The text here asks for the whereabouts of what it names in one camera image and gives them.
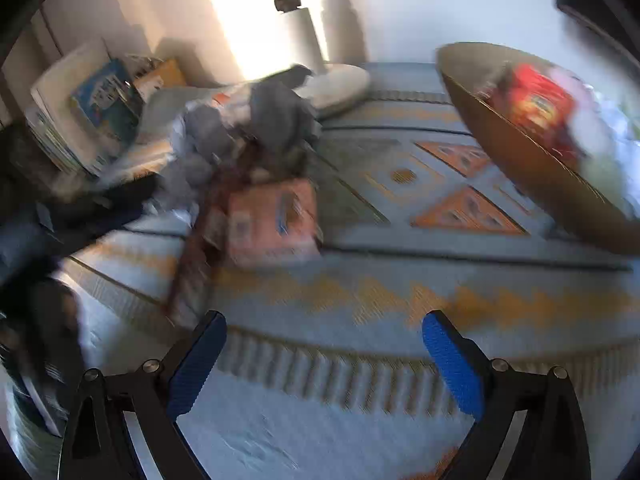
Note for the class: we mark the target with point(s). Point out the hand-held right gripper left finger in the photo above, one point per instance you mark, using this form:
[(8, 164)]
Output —
[(192, 365)]

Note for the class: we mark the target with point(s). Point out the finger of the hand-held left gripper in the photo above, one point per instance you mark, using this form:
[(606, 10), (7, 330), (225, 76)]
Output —
[(110, 210)]

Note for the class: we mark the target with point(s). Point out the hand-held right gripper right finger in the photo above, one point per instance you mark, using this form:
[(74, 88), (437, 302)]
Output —
[(452, 365)]

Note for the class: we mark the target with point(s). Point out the orange carton box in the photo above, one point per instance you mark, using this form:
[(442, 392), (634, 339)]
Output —
[(272, 225)]

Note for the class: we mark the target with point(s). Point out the dark grey paper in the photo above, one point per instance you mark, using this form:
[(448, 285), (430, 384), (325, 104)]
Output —
[(280, 110)]

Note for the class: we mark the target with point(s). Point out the red snack box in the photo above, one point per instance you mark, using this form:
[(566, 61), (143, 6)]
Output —
[(537, 105)]

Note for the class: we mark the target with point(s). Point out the row of books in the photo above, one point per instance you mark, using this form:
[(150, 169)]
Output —
[(85, 110)]

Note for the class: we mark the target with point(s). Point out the patterned woven mat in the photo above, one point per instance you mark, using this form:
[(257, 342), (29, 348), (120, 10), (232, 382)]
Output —
[(350, 440)]

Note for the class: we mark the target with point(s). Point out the wooden desk box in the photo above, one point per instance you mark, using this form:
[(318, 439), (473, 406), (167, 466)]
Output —
[(165, 72)]

